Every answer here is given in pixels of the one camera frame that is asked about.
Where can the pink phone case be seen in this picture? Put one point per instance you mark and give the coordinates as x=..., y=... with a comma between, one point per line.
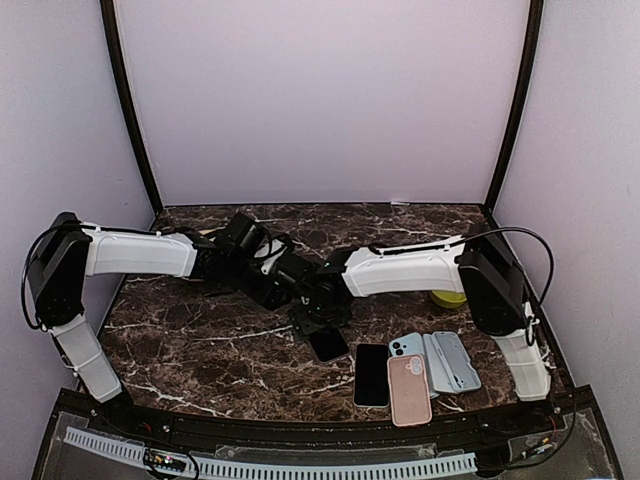
x=409, y=391

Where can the lime green bowl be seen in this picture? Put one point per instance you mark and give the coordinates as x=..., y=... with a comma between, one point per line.
x=447, y=299

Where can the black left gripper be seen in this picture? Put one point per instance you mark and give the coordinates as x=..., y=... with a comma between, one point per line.
x=270, y=295

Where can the black frame post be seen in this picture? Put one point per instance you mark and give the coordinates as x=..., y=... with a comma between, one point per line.
x=521, y=89
x=126, y=101

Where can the black right frame post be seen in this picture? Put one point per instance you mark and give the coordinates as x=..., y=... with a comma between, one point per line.
x=521, y=89

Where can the black phone light-blue edge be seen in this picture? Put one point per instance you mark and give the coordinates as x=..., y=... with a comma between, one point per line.
x=371, y=383

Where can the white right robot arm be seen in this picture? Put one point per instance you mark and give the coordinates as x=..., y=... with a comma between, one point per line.
x=478, y=265

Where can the black left frame post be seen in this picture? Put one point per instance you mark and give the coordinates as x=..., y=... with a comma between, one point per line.
x=126, y=101

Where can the white slotted cable duct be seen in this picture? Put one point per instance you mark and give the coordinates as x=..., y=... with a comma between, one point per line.
x=235, y=463

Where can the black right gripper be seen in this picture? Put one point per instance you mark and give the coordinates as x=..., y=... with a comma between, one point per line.
x=307, y=325

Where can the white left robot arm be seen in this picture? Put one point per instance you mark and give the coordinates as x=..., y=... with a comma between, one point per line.
x=71, y=253

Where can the purple-edged black phone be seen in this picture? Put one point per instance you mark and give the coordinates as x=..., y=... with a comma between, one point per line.
x=328, y=345

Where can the black front table rail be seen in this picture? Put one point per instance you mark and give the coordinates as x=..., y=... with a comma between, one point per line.
x=480, y=428

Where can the light blue phone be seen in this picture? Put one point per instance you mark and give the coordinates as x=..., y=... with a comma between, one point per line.
x=407, y=345

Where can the grey-blue phone case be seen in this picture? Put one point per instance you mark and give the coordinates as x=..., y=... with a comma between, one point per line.
x=451, y=370

